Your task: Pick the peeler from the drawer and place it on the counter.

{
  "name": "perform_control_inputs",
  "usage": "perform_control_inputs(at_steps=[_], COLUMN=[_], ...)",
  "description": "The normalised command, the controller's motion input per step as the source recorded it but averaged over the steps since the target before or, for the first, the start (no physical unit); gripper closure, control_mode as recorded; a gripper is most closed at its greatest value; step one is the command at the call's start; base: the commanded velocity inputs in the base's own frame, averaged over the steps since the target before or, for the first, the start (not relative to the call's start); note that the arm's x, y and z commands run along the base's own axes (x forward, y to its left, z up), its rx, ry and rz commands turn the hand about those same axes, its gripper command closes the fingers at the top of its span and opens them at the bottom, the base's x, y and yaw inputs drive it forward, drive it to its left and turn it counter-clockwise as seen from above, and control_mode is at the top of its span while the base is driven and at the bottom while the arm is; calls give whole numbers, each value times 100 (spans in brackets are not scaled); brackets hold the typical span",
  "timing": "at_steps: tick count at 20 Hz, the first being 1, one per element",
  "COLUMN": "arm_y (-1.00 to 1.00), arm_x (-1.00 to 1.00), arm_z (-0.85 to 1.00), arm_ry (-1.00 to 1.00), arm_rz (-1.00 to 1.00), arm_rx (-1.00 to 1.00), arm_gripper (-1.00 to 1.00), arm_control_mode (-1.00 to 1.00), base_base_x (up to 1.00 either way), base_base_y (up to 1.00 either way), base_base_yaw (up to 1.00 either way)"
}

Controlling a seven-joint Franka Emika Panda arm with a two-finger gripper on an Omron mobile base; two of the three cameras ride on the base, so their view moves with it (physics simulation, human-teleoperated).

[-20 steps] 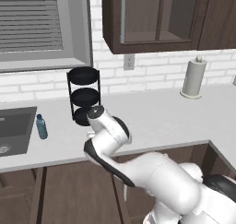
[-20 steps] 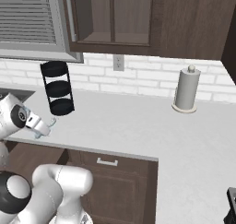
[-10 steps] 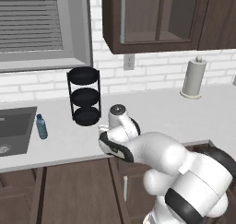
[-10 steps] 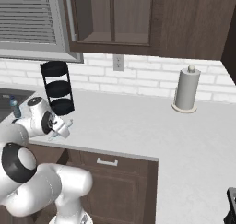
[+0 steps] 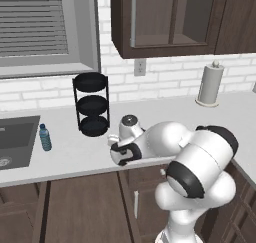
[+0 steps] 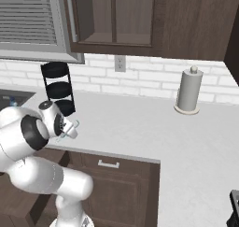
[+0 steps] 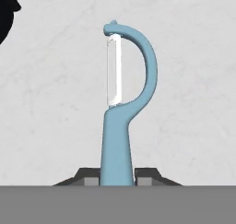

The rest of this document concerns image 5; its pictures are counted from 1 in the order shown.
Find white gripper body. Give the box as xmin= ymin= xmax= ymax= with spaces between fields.
xmin=106 ymin=134 xmax=120 ymax=147

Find dark wood drawer front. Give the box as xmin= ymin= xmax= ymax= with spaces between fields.
xmin=127 ymin=162 xmax=175 ymax=192

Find blue water bottle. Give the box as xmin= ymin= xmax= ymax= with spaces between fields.
xmin=39 ymin=123 xmax=53 ymax=152

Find wide dark wood base cupboard door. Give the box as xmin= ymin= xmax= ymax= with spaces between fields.
xmin=44 ymin=170 xmax=133 ymax=243

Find narrow dark wood base cupboard door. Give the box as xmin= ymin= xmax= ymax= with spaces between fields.
xmin=132 ymin=186 xmax=174 ymax=243

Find dark grey sink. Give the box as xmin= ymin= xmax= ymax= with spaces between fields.
xmin=0 ymin=115 xmax=41 ymax=172

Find white paper towel roll holder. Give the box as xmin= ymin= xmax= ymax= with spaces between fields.
xmin=194 ymin=59 xmax=225 ymax=108

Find dark wood under-sink cupboard door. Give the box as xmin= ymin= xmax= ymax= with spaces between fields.
xmin=0 ymin=182 xmax=48 ymax=243

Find dark wood glass cupboard door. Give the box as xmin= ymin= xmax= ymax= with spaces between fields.
xmin=110 ymin=0 xmax=231 ymax=60

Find grey window blinds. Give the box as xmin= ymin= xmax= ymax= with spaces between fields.
xmin=0 ymin=0 xmax=70 ymax=58

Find dark wood corner base cupboards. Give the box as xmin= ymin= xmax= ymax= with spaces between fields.
xmin=194 ymin=158 xmax=256 ymax=243

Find dark wood plain cupboard door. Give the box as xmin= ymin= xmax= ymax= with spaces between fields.
xmin=214 ymin=0 xmax=256 ymax=55

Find black three-tier wire stand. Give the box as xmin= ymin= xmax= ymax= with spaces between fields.
xmin=72 ymin=71 xmax=111 ymax=138

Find silver base cupboard handle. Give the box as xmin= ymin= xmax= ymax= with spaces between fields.
xmin=133 ymin=190 xmax=140 ymax=220

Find grey wall outlet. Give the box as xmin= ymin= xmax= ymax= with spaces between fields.
xmin=134 ymin=58 xmax=147 ymax=77

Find grey window frame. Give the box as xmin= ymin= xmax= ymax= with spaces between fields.
xmin=0 ymin=0 xmax=102 ymax=80

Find silver cupboard door handle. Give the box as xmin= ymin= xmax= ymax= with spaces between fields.
xmin=130 ymin=0 xmax=138 ymax=48

